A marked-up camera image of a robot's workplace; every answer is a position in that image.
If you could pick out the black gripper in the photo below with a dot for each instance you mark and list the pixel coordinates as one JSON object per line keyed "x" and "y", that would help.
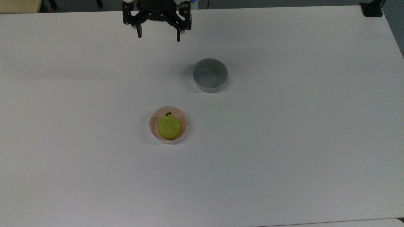
{"x": 156, "y": 12}

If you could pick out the green pear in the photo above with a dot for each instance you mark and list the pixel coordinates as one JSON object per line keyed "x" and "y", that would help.
{"x": 169, "y": 127}

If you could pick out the grey bowl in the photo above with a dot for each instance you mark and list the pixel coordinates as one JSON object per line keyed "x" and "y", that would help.
{"x": 210, "y": 77}

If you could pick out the pink bowl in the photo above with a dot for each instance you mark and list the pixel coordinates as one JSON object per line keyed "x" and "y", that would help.
{"x": 153, "y": 124}

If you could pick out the black chair leg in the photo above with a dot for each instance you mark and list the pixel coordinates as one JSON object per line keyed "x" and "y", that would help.
{"x": 53, "y": 3}
{"x": 99, "y": 3}

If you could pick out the light wooden furniture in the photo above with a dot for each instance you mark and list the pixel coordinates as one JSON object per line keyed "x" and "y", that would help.
{"x": 19, "y": 5}

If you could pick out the black table clamp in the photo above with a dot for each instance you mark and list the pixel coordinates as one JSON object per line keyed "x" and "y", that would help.
{"x": 371, "y": 9}

